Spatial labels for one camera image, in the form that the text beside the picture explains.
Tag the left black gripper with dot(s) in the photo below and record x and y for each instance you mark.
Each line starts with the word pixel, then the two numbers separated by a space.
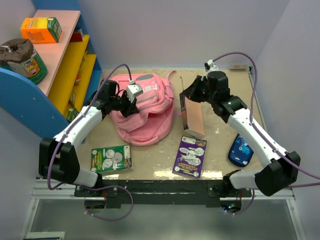
pixel 131 108

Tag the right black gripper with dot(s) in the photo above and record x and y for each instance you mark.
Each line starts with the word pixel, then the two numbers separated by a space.
pixel 191 91

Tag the dark novel Two Cities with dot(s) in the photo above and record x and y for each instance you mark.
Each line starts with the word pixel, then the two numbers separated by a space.
pixel 192 117

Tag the pink student backpack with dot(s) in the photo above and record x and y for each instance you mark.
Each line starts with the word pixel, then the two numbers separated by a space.
pixel 156 111

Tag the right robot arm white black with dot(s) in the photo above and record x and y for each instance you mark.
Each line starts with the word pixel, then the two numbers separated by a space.
pixel 278 171

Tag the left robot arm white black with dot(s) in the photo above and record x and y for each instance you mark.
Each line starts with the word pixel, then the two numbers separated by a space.
pixel 58 155

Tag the small pink white eraser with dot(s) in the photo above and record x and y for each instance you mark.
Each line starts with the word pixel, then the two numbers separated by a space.
pixel 238 67

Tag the green box on lower shelf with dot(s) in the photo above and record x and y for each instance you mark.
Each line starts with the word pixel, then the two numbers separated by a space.
pixel 71 113

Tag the blue pink yellow shelf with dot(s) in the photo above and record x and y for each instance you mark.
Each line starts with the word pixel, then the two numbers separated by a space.
pixel 72 67

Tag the green paperback book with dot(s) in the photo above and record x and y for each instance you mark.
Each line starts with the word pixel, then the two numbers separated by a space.
pixel 107 160

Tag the purple paperback book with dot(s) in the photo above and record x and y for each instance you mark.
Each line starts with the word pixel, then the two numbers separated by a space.
pixel 190 157

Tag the blue pencil case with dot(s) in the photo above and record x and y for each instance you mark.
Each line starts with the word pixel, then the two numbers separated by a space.
pixel 240 153

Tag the red item on shelf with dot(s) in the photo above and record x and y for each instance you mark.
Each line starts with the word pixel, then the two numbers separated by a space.
pixel 77 36

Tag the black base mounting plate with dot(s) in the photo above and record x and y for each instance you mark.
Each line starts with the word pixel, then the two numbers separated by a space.
pixel 159 192

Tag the orange green juice box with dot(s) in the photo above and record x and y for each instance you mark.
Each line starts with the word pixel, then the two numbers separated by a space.
pixel 41 30

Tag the brown topped green canister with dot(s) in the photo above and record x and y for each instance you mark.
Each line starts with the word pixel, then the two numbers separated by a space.
pixel 20 56

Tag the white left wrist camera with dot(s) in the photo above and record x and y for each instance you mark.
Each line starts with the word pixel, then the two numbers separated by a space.
pixel 133 91

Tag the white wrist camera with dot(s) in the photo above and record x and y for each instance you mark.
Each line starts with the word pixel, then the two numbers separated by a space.
pixel 210 67
pixel 133 91

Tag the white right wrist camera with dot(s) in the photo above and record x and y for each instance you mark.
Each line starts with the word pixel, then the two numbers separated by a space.
pixel 210 67

